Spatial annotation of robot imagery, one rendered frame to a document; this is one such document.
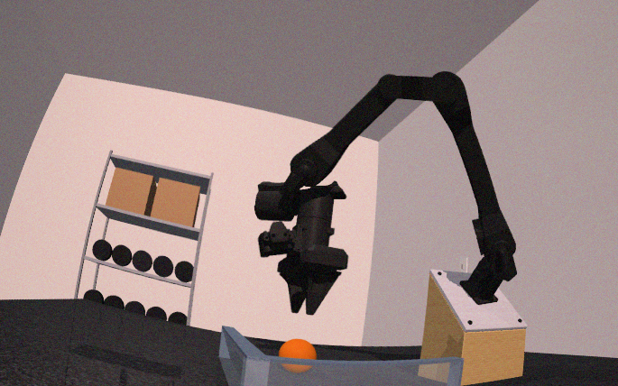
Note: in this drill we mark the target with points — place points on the low clear corner walls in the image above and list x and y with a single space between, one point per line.
242 372

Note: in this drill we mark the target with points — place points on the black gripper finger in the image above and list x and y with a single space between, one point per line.
318 282
297 291

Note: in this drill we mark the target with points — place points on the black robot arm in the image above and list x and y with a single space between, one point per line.
281 201

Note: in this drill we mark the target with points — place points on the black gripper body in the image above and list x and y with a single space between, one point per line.
316 252

